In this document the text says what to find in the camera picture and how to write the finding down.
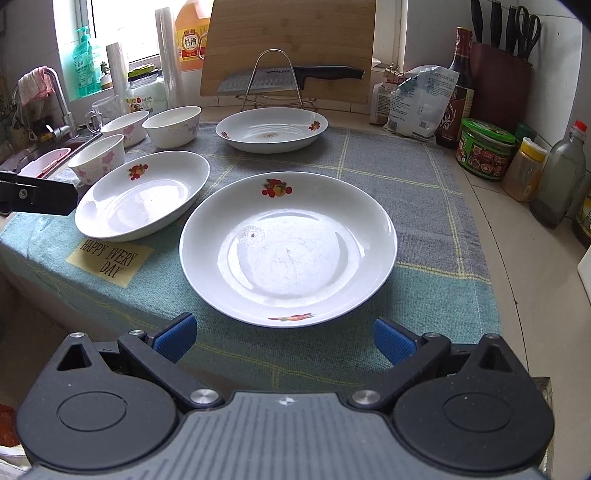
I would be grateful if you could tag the metal wire rack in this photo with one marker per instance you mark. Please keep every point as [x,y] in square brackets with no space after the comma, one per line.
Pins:
[296,100]

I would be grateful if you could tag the green lidded sauce jar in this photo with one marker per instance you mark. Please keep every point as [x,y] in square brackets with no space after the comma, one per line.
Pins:
[485,150]

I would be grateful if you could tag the clear plastic wrap roll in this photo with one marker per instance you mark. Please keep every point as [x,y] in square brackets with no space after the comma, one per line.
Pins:
[118,70]

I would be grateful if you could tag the yellow lidded spice jar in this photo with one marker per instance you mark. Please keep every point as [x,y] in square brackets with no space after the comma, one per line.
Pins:
[523,175]

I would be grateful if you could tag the plain white bowl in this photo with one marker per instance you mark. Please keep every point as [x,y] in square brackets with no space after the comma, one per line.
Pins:
[129,126]

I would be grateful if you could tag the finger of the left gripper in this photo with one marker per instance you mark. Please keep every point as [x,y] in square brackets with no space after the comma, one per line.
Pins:
[39,196]

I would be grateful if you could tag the oval white floral dish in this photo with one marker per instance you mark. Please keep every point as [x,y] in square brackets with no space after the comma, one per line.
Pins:
[142,196]

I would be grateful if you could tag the white plastic food bag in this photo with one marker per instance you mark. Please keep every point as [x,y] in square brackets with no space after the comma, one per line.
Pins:
[418,105]

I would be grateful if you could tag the red and white sink basin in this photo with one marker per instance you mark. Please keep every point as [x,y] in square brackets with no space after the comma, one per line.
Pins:
[42,165]

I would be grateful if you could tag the glass jar green lid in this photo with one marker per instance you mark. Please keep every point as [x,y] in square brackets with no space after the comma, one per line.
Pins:
[146,90]

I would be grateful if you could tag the bamboo cutting board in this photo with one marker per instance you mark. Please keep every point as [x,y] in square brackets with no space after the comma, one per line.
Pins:
[312,33]

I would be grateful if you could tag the orange cooking wine jug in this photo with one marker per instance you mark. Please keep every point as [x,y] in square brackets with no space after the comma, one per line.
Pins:
[191,28]

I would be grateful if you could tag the dark red knife block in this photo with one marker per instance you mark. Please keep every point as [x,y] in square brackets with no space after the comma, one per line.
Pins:
[502,86]

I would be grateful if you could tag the green soap pump bottle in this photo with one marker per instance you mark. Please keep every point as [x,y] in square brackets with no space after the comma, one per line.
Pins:
[86,64]

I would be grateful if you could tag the large white floral plate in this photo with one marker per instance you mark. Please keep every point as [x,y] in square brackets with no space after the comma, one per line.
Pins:
[288,249]

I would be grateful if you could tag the chrome kitchen faucet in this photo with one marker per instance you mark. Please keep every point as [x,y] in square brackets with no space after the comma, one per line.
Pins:
[68,128]

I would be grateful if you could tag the pink cloth on faucet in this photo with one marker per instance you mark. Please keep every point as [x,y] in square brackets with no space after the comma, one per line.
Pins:
[35,85]

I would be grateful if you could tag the clear glass mug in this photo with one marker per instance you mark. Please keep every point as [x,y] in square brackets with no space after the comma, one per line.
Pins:
[102,112]

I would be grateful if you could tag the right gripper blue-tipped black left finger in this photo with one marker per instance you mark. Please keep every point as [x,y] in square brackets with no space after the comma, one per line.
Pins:
[155,357]

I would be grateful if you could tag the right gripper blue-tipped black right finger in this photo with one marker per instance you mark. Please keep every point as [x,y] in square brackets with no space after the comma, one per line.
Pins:
[414,359]

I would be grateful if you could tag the white bowl pink flowers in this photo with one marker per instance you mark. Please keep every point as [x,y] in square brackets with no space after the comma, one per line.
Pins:
[98,159]

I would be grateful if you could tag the tall plastic cup stack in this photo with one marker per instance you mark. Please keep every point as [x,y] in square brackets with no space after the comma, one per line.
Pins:
[169,57]

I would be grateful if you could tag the dark soy sauce bottle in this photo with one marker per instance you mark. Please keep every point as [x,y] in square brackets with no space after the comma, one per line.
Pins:
[460,104]

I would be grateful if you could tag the black handled kitchen knife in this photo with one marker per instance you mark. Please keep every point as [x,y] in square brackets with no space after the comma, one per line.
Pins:
[277,79]

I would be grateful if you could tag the clear bottle red cap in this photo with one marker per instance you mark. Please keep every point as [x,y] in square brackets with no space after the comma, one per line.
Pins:
[561,178]

